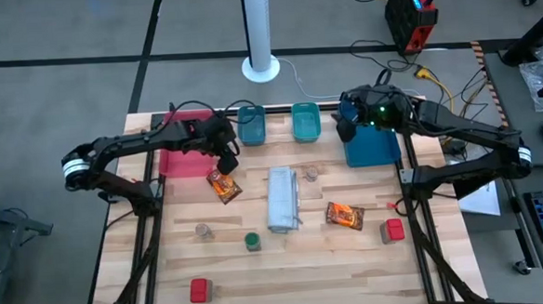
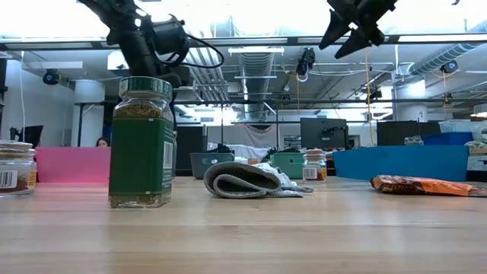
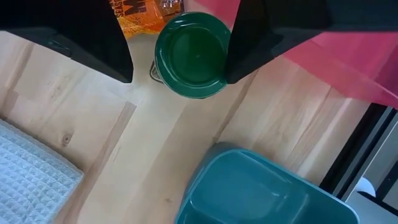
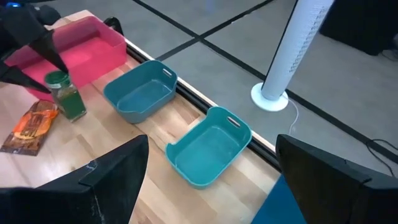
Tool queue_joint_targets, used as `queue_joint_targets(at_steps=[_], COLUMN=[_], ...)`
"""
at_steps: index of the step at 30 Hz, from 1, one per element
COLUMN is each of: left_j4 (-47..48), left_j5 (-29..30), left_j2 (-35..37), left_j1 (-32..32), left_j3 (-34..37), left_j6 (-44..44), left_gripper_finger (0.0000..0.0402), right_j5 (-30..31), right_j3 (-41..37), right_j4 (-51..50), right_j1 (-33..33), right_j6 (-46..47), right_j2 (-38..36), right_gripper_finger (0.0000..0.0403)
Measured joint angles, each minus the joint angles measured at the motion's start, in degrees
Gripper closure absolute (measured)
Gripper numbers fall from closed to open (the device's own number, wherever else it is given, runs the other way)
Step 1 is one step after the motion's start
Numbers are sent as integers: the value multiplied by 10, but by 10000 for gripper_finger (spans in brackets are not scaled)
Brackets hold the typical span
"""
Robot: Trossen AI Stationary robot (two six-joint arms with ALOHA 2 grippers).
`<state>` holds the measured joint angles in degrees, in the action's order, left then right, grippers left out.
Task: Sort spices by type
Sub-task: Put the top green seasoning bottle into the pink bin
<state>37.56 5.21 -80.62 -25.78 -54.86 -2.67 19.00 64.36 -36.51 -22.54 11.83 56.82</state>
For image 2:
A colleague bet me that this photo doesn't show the black low cabinet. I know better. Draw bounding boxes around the black low cabinet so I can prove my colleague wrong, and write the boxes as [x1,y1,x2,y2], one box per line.
[376,120,442,147]

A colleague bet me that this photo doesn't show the grey-teal plastic bin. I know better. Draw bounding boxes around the grey-teal plastic bin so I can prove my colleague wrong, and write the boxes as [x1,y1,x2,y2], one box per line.
[189,152,235,180]

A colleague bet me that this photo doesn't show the silver slanted ventilation duct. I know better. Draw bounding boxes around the silver slanted ventilation duct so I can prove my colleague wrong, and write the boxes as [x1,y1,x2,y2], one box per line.
[409,18,487,76]

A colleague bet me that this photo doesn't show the clear storage bin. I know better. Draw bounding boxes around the clear storage bin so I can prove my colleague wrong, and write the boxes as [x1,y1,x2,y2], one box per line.
[438,119,487,134]

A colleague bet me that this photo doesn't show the black wide monitor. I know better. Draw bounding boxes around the black wide monitor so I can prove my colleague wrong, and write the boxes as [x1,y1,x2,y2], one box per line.
[299,117,349,151]

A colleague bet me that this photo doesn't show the black small monitor on arm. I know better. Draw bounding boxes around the black small monitor on arm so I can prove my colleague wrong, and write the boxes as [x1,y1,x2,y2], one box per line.
[9,124,44,149]

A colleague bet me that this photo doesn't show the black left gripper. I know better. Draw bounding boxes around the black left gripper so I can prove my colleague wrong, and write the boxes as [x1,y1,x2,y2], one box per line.
[128,53,183,89]

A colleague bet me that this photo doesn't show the black overhead frame beam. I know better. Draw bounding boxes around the black overhead frame beam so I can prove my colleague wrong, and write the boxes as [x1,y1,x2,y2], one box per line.
[0,33,487,52]

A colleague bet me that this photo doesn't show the green-lid herb spice jar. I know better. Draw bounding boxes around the green-lid herb spice jar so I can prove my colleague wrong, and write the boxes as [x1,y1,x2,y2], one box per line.
[108,75,176,209]

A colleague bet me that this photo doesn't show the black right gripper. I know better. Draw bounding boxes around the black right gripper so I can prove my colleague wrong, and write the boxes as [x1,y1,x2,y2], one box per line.
[318,0,399,60]

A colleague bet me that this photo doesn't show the orange taco seasoning packet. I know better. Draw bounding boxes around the orange taco seasoning packet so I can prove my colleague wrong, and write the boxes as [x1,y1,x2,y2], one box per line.
[371,174,487,198]

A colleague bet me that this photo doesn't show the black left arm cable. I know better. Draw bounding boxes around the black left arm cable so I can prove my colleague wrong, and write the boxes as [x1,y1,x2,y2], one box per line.
[154,33,225,70]

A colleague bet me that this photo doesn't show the blue storage bin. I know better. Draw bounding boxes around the blue storage bin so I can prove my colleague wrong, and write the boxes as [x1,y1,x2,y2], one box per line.
[422,132,475,147]

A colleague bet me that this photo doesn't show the white ceiling air unit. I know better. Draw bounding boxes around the white ceiling air unit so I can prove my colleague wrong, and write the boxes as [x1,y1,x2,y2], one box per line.
[107,50,130,72]

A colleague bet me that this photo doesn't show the light teal plastic bin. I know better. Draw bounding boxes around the light teal plastic bin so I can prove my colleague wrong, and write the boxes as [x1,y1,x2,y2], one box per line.
[270,152,305,180]

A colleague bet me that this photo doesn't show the blue plastic tray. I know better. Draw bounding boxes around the blue plastic tray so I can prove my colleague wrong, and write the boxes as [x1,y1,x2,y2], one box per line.
[333,145,470,183]

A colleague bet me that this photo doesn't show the black tall cabinet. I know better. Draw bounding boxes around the black tall cabinet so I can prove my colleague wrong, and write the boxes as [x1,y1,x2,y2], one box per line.
[175,125,208,177]

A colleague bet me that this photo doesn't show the folded grey towel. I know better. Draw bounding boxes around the folded grey towel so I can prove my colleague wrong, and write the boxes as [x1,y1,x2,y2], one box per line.
[203,161,315,199]

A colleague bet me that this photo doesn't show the silver ribbed ventilation duct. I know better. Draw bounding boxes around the silver ribbed ventilation duct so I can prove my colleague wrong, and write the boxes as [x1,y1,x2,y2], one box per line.
[237,52,275,121]

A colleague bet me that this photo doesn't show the black ceiling-mounted camera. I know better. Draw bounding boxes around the black ceiling-mounted camera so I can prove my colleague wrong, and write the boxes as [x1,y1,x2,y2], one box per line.
[41,68,62,86]
[440,59,460,75]
[295,47,317,83]

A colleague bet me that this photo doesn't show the pink plastic bin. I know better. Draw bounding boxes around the pink plastic bin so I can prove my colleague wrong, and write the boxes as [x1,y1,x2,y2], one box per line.
[35,146,112,183]

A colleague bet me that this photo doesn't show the white round column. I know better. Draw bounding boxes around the white round column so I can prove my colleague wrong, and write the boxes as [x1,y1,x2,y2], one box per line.
[74,78,107,148]
[395,79,427,123]

